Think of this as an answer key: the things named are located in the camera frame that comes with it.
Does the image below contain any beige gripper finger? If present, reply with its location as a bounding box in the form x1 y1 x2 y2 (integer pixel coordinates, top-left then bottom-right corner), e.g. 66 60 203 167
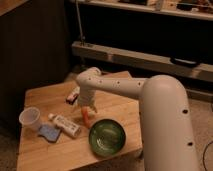
90 104 98 113
81 107 88 117

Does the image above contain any orange pepper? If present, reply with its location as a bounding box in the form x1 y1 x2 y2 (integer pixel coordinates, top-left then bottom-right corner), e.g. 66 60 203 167
83 116 90 128

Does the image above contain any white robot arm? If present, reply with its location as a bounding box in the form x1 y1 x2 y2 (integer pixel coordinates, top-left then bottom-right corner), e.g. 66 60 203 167
76 67 199 171

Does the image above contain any green ceramic bowl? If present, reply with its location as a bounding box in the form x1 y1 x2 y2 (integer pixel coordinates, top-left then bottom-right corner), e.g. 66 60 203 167
88 119 126 157

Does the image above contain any white ceramic cup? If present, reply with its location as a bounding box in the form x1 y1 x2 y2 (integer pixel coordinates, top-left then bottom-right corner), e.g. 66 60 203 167
19 107 41 131

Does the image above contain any dark candy bar wrapper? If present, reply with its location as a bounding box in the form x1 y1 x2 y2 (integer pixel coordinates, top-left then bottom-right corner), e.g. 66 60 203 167
65 86 80 105

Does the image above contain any white tube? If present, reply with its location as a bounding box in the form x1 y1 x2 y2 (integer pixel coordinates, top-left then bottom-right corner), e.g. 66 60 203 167
48 113 81 138

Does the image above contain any wooden table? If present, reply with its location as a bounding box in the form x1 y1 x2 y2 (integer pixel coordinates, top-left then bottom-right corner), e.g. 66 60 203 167
17 81 143 171

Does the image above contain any blue sponge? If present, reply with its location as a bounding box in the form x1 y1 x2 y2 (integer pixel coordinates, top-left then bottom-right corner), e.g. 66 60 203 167
38 124 61 143

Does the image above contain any upper shelf with items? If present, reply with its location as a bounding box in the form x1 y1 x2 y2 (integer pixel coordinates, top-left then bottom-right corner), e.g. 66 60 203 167
69 0 213 21

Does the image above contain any grey metal rail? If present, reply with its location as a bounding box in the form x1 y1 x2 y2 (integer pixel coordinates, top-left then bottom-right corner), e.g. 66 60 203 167
71 41 213 83

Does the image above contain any black handle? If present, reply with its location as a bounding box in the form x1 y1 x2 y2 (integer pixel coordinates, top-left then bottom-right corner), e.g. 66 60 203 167
170 58 201 68

